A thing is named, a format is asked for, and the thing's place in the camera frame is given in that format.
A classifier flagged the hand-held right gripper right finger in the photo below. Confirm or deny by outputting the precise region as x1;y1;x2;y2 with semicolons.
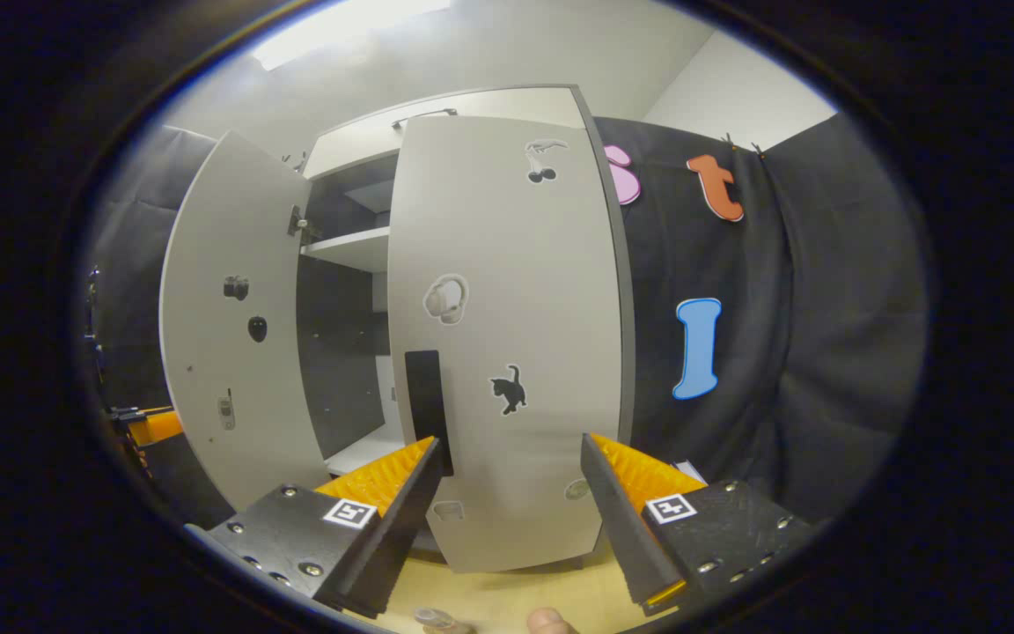
580;433;816;617

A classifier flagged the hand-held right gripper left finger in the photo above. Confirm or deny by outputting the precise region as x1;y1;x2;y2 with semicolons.
208;438;442;619

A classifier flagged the white cabinet door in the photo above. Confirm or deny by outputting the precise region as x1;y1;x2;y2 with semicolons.
159;130;332;512
386;114;624;573

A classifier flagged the white cabinet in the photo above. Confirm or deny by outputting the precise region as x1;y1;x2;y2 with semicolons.
296;84;636;573

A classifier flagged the white cabinet shelf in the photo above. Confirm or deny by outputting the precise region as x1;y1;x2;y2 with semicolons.
300;226;392;274

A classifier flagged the black stand pole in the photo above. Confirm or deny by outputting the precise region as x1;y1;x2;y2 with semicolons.
84;267;112;388

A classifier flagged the black backdrop cloth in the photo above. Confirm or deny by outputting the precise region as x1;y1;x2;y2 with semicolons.
84;110;930;529

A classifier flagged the black door handle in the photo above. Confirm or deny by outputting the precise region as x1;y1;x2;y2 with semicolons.
404;350;455;478

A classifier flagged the black drawer handle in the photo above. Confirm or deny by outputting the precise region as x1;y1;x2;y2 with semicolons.
391;107;459;130

